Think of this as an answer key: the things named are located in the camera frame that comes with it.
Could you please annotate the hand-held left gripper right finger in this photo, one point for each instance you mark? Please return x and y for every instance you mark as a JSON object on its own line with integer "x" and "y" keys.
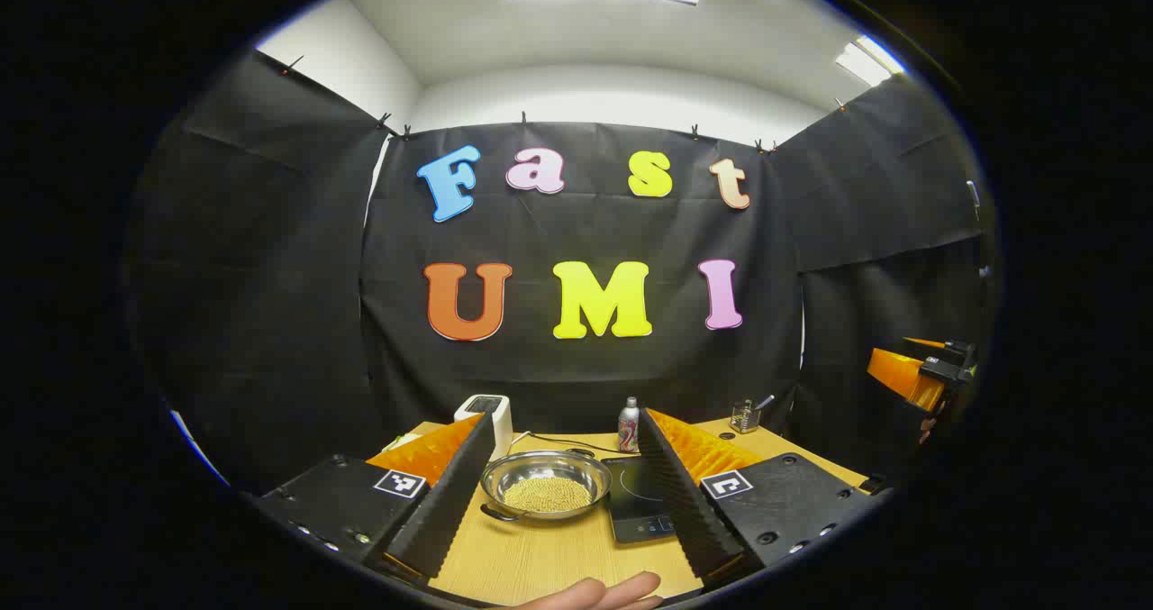
{"x": 685, "y": 502}

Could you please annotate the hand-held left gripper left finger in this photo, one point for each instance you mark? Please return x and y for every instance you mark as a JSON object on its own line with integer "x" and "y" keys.
{"x": 446, "y": 502}

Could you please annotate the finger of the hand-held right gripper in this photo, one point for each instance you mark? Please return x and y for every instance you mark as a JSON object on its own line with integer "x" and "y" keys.
{"x": 923, "y": 343}
{"x": 901, "y": 376}

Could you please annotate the black induction cooktop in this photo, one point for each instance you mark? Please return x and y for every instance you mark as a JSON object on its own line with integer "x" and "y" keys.
{"x": 635, "y": 493}

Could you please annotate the stainless steel pot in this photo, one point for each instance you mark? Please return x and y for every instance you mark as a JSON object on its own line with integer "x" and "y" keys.
{"x": 540, "y": 466}

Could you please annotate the silver drink bottle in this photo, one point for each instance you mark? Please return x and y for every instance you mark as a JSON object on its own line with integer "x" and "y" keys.
{"x": 629, "y": 430}

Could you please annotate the pile of soybeans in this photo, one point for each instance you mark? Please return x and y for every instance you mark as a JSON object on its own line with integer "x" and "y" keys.
{"x": 547, "y": 495}

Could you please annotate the white toaster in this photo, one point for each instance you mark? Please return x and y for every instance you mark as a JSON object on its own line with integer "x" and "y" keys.
{"x": 497, "y": 412}

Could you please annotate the metal spoon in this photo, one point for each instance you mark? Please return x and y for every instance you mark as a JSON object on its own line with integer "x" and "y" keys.
{"x": 764, "y": 403}

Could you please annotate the black backdrop cloth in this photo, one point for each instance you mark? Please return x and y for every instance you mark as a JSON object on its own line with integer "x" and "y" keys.
{"x": 270, "y": 277}

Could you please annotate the small ceiling light panel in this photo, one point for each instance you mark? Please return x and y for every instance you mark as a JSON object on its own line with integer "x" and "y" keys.
{"x": 869, "y": 60}

